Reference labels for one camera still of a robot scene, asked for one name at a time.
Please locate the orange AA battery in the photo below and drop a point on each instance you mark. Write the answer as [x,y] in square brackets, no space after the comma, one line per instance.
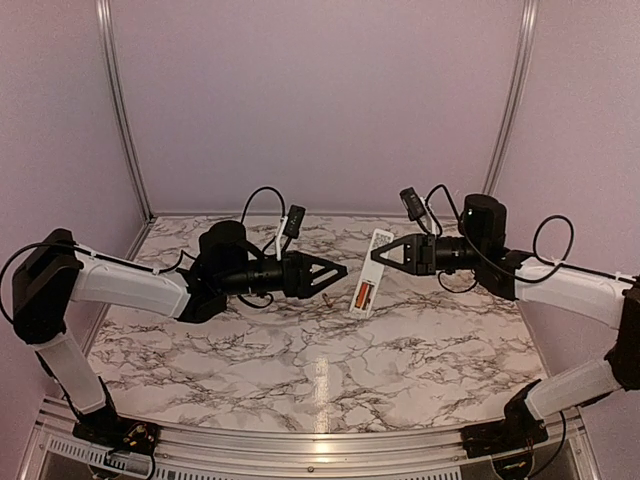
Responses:
[362,297]

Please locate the aluminium frame post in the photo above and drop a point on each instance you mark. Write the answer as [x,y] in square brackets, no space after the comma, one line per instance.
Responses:
[108,44]
[514,95]

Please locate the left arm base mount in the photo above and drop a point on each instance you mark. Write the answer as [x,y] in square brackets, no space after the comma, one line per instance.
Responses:
[120,435]

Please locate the left aluminium frame post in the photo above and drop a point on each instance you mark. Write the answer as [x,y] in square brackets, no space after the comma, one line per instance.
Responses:
[108,44]

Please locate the front aluminium rail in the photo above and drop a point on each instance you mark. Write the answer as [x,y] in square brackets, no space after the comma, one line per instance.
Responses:
[189,452]

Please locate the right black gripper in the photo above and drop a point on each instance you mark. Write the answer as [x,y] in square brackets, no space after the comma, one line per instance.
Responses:
[425,254]

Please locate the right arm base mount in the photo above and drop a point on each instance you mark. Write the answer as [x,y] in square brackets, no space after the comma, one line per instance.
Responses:
[505,440]

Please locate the white remote control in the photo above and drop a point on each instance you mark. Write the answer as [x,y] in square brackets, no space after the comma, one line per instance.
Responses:
[371,273]

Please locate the right aluminium frame post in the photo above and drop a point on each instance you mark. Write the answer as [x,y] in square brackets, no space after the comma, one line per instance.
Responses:
[514,95]

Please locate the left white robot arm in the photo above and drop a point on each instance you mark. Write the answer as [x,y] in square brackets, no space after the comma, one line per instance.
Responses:
[59,271]

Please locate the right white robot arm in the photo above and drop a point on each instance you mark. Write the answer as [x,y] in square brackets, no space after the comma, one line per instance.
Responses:
[523,276]

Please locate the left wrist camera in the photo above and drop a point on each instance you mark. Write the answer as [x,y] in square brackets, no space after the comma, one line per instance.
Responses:
[289,229]

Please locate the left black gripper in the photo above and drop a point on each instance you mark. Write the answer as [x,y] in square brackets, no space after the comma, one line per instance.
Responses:
[299,264]

